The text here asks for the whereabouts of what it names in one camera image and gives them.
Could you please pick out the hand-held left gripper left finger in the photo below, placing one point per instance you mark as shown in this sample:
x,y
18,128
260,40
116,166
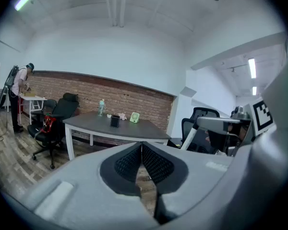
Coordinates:
x,y
81,200

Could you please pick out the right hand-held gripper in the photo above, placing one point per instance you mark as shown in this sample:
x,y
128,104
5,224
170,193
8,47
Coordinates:
x,y
261,116

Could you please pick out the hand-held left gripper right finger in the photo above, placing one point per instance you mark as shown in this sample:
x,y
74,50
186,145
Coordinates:
x,y
196,176

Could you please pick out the white marker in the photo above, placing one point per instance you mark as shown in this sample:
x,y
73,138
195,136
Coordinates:
x,y
189,138

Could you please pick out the black mesh pen holder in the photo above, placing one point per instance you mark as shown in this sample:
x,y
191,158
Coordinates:
x,y
115,121

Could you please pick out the black mesh office chair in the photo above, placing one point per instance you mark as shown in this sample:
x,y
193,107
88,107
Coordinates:
x,y
186,126
206,111

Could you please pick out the grey table with white legs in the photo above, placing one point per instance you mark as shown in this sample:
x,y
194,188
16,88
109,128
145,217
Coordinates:
x,y
93,124

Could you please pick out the green desk fan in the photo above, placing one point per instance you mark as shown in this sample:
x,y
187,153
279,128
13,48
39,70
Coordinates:
x,y
134,117

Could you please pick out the red tool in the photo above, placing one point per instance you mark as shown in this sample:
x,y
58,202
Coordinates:
x,y
48,125

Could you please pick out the pink plush toy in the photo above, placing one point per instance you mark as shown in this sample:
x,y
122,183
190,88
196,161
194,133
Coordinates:
x,y
122,116

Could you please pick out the teal water bottle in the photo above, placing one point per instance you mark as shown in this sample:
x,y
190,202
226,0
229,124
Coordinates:
x,y
101,108

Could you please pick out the black headrest office chair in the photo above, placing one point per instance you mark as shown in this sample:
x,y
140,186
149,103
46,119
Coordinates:
x,y
65,106

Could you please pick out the small white table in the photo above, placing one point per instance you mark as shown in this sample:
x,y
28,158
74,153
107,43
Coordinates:
x,y
33,98

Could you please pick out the cardboard box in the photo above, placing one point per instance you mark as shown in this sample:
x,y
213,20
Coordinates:
x,y
28,94

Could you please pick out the dark leaning board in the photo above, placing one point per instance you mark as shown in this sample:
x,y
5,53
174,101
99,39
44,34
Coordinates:
x,y
3,97

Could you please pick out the white ceiling pipe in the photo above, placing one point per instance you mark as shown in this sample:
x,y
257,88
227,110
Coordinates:
x,y
110,6

